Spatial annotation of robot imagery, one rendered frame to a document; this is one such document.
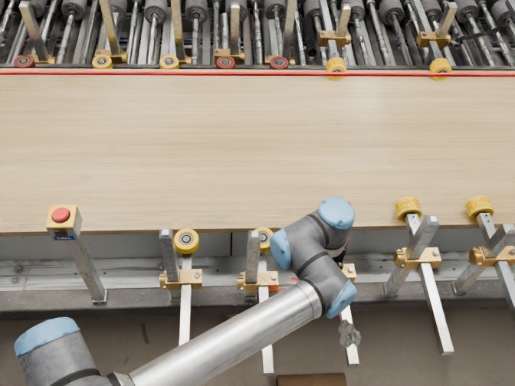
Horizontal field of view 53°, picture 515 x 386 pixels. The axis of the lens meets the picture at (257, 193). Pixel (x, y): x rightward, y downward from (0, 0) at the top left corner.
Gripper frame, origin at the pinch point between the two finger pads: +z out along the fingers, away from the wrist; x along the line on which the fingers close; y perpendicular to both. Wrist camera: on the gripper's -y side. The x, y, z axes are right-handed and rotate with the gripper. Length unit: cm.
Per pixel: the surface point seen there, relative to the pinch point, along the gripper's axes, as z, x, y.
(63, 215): -24, 7, -67
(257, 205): 8.7, 32.0, -13.5
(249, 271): 7.5, 6.3, -17.3
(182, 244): 8.1, 16.7, -38.4
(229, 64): 8, 104, -22
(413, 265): 4.2, 5.5, 34.3
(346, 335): 11.0, -14.1, 11.3
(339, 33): 0, 115, 26
